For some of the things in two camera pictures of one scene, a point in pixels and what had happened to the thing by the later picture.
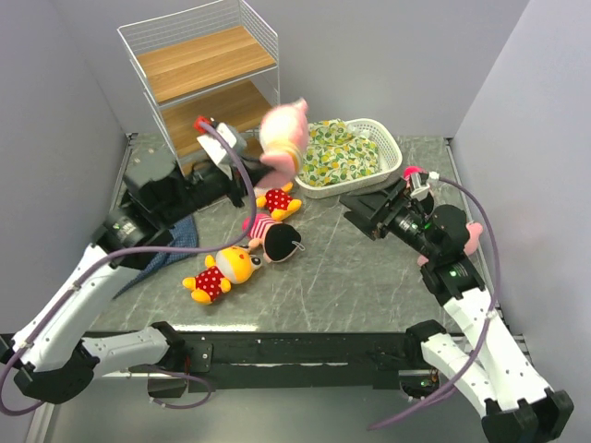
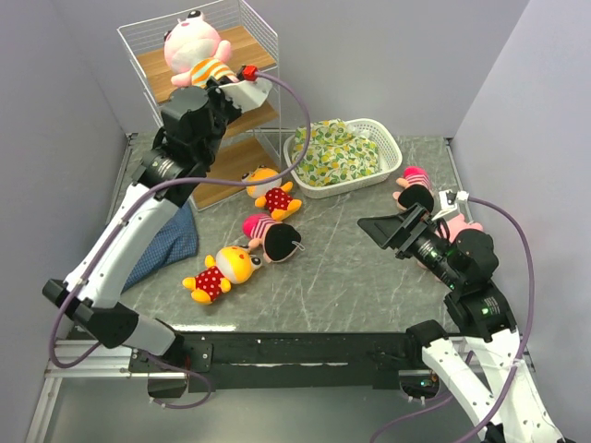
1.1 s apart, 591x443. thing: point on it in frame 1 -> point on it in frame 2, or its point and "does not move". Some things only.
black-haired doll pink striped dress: x=280 y=241 does not move
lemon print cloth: x=334 y=152 does not move
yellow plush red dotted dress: x=234 y=265 does not move
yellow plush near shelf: x=278 y=201 does not move
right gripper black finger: x=374 y=200 -> x=384 y=226
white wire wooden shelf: x=219 y=61 does not move
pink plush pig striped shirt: x=283 y=133 -> x=194 y=50
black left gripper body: x=201 y=188 -> x=223 y=112
